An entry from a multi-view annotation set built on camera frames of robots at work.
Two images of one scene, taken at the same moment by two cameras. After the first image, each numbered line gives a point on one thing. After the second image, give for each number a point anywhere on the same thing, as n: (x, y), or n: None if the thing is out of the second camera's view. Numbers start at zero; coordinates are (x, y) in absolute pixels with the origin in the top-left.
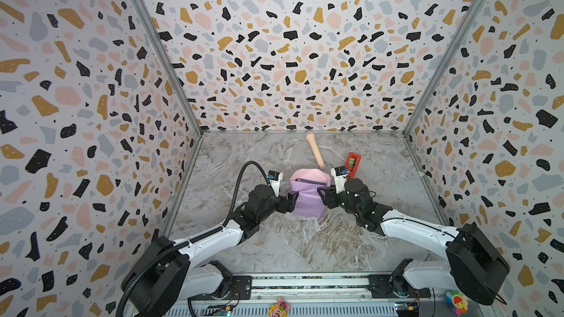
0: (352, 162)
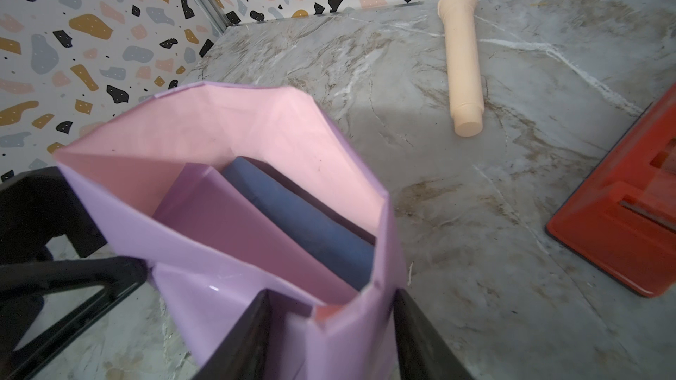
0: (622, 218)
